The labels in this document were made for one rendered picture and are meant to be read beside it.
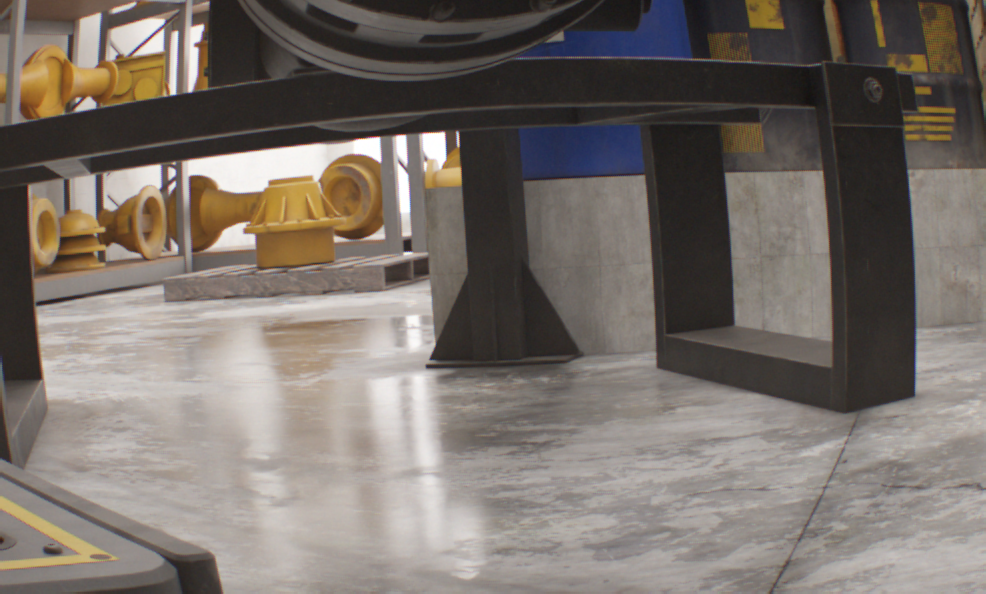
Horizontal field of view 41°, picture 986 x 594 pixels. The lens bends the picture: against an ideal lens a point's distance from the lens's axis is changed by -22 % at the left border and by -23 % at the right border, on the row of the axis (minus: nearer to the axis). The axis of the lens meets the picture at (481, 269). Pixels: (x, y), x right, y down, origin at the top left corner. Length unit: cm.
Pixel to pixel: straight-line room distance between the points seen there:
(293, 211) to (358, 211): 216
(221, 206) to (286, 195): 274
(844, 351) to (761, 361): 44
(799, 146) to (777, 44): 32
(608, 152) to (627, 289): 37
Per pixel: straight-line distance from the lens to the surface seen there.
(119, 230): 986
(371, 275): 752
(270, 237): 801
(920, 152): 454
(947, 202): 401
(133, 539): 53
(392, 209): 999
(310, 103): 247
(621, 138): 426
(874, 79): 272
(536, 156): 433
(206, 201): 1076
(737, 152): 461
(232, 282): 777
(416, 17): 151
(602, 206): 415
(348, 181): 1026
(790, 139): 460
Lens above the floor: 43
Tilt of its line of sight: 3 degrees down
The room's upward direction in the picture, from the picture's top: 4 degrees counter-clockwise
